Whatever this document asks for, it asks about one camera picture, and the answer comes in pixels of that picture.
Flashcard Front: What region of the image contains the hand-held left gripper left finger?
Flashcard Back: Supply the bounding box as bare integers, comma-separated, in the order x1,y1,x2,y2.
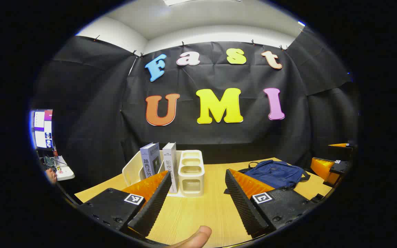
77,170,172,238

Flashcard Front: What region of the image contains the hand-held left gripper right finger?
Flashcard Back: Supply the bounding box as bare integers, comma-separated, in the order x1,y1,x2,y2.
224,168,318,239

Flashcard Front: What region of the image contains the blue schoolbag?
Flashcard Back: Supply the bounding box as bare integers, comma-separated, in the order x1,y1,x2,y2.
224,159,311,194

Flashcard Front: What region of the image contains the white book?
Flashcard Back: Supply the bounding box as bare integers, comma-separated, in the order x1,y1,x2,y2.
162,142,179,194

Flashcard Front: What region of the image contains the grey-blue book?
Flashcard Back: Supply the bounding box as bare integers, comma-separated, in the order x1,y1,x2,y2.
140,142,162,179

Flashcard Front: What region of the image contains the cream plastic bookshelf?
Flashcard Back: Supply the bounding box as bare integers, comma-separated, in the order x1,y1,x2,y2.
122,149,205,198

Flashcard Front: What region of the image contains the black backdrop cloth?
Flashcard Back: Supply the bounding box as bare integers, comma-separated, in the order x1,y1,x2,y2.
30,26,360,193

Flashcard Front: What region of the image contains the white side table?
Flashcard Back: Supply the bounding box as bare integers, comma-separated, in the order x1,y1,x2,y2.
45,155,75,182

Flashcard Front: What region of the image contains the computer monitor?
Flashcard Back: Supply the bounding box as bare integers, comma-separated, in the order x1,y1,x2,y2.
30,109,53,151

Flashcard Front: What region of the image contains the ceiling light panel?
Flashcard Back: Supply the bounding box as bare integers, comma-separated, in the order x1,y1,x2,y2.
163,0,241,6

